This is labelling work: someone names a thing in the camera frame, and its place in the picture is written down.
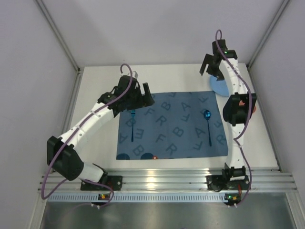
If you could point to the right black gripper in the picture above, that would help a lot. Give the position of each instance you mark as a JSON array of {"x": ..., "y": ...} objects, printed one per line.
[{"x": 212, "y": 66}]

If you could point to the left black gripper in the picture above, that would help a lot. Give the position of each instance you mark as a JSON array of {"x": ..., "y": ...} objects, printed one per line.
[{"x": 140, "y": 97}]

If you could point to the blue metal fork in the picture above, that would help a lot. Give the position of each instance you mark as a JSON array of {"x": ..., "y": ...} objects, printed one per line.
[{"x": 133, "y": 122}]

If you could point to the blue plastic plate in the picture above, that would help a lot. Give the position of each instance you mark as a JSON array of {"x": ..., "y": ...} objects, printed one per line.
[{"x": 219, "y": 87}]

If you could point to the blue letter-print placemat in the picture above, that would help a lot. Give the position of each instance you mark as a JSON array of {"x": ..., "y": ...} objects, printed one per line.
[{"x": 174, "y": 127}]

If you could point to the blue metal spoon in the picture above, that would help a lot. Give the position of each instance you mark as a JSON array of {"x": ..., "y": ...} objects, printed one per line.
[{"x": 207, "y": 116}]

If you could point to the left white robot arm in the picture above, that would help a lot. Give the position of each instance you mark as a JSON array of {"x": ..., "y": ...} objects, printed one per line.
[{"x": 63, "y": 152}]

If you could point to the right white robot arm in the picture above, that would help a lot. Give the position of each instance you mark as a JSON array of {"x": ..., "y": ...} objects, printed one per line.
[{"x": 237, "y": 112}]

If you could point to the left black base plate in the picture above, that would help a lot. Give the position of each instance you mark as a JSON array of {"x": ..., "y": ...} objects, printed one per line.
[{"x": 114, "y": 182}]

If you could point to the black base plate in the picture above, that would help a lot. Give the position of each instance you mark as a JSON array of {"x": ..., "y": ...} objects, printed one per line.
[
  {"x": 114, "y": 182},
  {"x": 218, "y": 183}
]

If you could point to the perforated cable duct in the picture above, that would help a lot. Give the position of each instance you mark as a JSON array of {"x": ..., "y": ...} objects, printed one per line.
[{"x": 144, "y": 197}]

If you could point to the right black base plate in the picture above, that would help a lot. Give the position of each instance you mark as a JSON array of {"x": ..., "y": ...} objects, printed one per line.
[{"x": 218, "y": 183}]

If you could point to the aluminium mounting rail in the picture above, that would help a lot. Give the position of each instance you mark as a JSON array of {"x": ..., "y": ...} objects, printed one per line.
[{"x": 195, "y": 180}]

